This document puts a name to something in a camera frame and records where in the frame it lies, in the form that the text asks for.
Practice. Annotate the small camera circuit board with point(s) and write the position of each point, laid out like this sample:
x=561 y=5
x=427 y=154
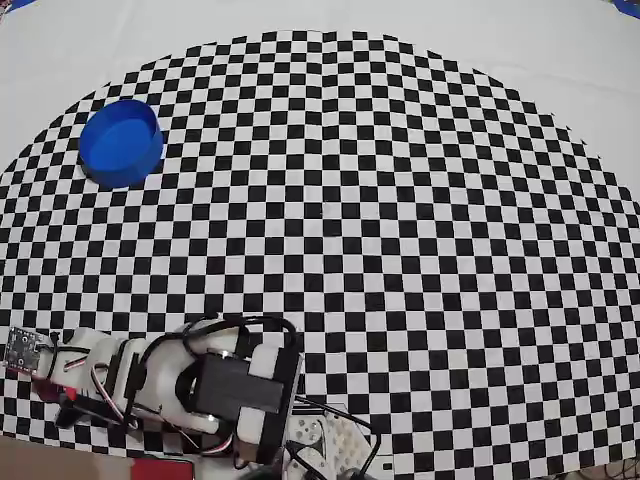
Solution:
x=22 y=350

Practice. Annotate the blue round box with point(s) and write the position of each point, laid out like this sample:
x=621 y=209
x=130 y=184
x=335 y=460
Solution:
x=120 y=150

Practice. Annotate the black-and-white gripper finger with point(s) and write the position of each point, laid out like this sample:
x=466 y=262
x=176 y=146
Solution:
x=65 y=415

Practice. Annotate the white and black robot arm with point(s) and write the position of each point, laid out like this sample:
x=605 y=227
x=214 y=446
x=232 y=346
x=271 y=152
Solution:
x=165 y=380

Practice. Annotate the red rectangular object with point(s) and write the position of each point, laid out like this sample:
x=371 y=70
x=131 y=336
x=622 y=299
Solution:
x=160 y=472

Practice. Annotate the white checkerboard paper mat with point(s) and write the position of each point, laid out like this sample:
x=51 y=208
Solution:
x=350 y=200

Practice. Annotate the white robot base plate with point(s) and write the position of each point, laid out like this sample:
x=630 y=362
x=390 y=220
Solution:
x=340 y=440

